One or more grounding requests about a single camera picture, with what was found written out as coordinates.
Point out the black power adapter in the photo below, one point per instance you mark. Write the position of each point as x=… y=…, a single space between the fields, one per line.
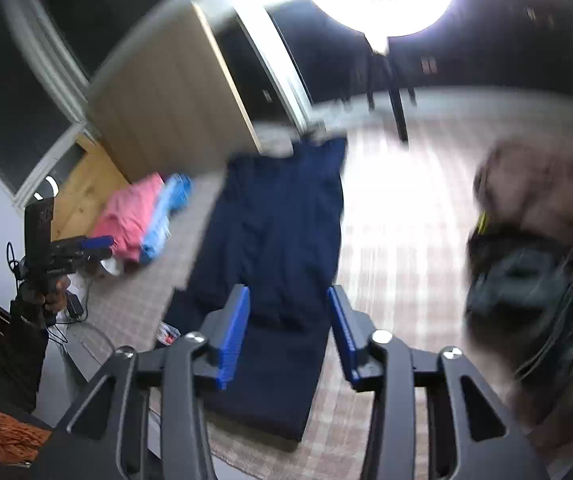
x=75 y=306

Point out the pine wood board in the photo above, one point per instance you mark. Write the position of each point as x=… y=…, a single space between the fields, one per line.
x=91 y=180

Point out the orange cloth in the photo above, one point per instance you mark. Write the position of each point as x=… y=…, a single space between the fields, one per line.
x=1 y=435

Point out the brown garment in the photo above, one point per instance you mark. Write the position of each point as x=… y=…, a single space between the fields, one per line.
x=541 y=180

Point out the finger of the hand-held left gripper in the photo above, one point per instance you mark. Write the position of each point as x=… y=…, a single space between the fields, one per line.
x=97 y=242
x=94 y=255

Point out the white crumpled cloth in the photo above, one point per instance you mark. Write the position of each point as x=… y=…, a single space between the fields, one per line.
x=111 y=267

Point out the black bag with yellow print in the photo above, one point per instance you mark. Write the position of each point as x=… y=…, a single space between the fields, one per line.
x=516 y=280

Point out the person's left hand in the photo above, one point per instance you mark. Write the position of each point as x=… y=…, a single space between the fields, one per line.
x=54 y=300

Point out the light blue folded clothes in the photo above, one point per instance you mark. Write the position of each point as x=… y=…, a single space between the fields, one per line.
x=166 y=210

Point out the navy blue garment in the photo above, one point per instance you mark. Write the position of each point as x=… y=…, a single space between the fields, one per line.
x=276 y=220

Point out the white framed window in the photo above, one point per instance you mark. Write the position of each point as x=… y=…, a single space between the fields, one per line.
x=11 y=110

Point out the white framed glass door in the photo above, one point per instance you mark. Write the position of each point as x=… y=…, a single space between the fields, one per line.
x=291 y=95

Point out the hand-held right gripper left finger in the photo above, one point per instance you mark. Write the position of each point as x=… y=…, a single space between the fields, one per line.
x=234 y=340

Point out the black light stand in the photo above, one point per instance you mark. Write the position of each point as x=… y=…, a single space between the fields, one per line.
x=399 y=110

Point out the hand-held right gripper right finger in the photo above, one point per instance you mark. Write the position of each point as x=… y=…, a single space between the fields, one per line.
x=341 y=330

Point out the small colourful packet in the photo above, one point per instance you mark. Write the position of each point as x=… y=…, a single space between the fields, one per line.
x=169 y=333

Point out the light wooden wardrobe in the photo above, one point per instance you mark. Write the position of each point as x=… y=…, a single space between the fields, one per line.
x=166 y=95

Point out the pink folded clothes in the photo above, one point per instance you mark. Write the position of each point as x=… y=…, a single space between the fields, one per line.
x=126 y=220

